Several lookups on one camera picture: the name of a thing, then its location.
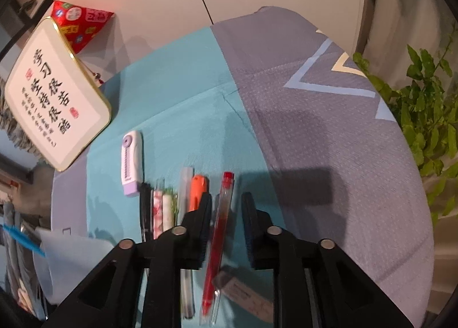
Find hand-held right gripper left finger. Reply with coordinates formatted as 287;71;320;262
45;192;213;328

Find green leafy plant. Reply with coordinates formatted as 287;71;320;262
352;29;458;228

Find white tube with grey cap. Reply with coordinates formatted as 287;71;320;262
213;266;274;325

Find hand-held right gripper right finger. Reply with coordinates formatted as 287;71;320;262
240;192;416;328

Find red printed pouch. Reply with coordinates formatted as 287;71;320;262
50;0;115;55

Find purple white correction tape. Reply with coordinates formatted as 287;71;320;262
122;131;144;197

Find orange highlighter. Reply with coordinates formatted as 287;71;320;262
188;175;210;212

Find stack of papers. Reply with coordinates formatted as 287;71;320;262
0;78;47;164

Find pink floral pen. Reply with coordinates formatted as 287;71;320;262
153;178;165;240

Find hanging grey clothes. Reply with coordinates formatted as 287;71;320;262
0;203;47;318

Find gold framed calligraphy plaque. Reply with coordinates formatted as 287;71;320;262
3;16;112;172

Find clear pen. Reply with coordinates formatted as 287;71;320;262
178;167;196;319

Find black pen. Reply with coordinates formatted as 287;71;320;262
139;182;154;243

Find red gel pen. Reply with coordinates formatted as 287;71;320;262
199;171;235;327

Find green floral pen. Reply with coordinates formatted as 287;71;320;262
163;188;178;233

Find teal and grey printed cloth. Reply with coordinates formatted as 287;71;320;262
50;6;435;328

